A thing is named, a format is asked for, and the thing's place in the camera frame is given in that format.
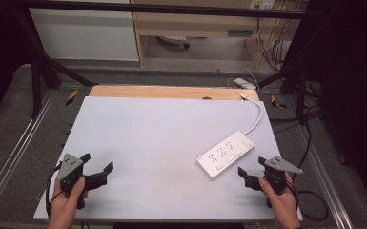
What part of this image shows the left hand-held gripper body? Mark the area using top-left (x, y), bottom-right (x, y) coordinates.
top-left (56, 153), bottom-right (92, 211)

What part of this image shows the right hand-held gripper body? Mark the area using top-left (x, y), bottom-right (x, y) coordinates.
top-left (262, 156), bottom-right (304, 210)

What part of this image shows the person's right hand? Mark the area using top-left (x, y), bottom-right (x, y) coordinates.
top-left (257, 171), bottom-right (301, 229)

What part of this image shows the person's left hand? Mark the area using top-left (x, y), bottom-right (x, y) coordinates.
top-left (47, 177), bottom-right (90, 229)

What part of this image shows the white power strip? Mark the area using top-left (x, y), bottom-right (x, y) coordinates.
top-left (195, 130), bottom-right (255, 180)

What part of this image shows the yellow black tape marker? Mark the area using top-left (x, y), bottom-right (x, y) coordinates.
top-left (270, 94), bottom-right (288, 110)
top-left (65, 89), bottom-right (79, 107)

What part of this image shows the white adapter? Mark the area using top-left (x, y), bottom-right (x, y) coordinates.
top-left (234, 77), bottom-right (257, 91)

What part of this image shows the black metal stand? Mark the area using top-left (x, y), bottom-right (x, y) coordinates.
top-left (256, 18), bottom-right (313, 126)
top-left (10, 9), bottom-right (99, 119)

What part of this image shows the wooden board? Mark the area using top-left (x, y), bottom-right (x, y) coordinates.
top-left (89, 84), bottom-right (260, 102)

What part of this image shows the white cabinet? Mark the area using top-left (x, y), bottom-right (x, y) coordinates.
top-left (28, 0), bottom-right (140, 62)

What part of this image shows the chair base with caster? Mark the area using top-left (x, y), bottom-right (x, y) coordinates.
top-left (156, 35), bottom-right (191, 50)

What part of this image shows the wooden desk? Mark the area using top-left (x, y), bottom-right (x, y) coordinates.
top-left (130, 0), bottom-right (309, 68)

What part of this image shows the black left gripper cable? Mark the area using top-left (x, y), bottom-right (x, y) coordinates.
top-left (45, 161), bottom-right (63, 219)

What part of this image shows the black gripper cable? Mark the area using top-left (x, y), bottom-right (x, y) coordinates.
top-left (285, 171), bottom-right (330, 222)
top-left (45, 161), bottom-right (63, 219)

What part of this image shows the white power strip cable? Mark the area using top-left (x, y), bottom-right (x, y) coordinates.
top-left (243, 96), bottom-right (265, 136)

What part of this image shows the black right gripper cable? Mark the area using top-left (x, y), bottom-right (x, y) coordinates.
top-left (285, 171), bottom-right (330, 222)

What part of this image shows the aluminium rail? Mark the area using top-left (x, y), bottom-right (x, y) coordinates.
top-left (0, 90), bottom-right (56, 218)
top-left (294, 123), bottom-right (354, 229)

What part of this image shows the black floor cable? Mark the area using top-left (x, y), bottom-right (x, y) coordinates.
top-left (268, 80), bottom-right (324, 175)

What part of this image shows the hanging cable bundle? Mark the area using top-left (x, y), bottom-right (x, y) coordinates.
top-left (254, 9), bottom-right (295, 73)

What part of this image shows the white wall socket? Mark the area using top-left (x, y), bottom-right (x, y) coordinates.
top-left (249, 0), bottom-right (275, 10)

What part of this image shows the black metal frame bar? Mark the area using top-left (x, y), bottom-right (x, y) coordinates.
top-left (10, 2), bottom-right (313, 20)

